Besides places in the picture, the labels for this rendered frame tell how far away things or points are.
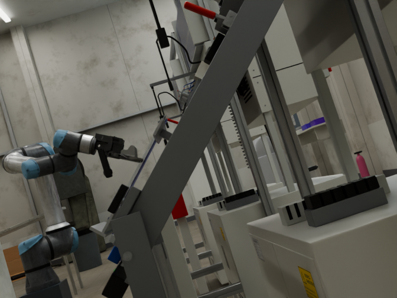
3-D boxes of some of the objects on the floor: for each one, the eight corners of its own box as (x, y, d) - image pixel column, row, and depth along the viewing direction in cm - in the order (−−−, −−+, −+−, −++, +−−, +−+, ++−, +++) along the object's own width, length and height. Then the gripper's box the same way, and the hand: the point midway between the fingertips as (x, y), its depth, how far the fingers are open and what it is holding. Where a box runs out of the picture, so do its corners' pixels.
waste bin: (72, 275, 892) (61, 236, 897) (78, 270, 946) (68, 234, 950) (103, 265, 896) (91, 227, 901) (107, 261, 949) (96, 225, 954)
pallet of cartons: (42, 269, 1300) (33, 240, 1305) (31, 276, 1197) (21, 243, 1202) (-13, 287, 1290) (-21, 257, 1295) (-29, 295, 1187) (-38, 262, 1192)
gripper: (93, 131, 204) (146, 142, 204) (98, 135, 218) (148, 146, 218) (87, 152, 203) (141, 164, 203) (93, 155, 217) (143, 166, 218)
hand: (140, 161), depth 211 cm, fingers open, 7 cm apart
